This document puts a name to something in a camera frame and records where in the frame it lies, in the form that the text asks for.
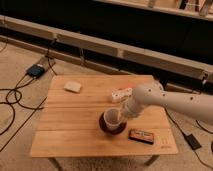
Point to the beige cylindrical gripper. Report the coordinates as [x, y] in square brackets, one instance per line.
[131, 108]

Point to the white ceramic cup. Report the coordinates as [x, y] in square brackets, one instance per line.
[111, 118]

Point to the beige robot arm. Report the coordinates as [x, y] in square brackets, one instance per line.
[196, 106]

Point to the dark purple ceramic bowl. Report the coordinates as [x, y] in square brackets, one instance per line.
[103, 127]

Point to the white plastic bottle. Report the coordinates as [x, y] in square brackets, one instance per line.
[120, 95]

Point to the dark candy bar pack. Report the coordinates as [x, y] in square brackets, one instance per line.
[141, 136]

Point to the small wooden table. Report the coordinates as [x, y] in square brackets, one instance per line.
[69, 123]

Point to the black power brick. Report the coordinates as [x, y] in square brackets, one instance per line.
[192, 141]

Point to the black power adapter box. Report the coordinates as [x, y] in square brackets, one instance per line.
[35, 71]

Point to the long beige baseboard rail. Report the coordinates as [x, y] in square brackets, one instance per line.
[169, 63]

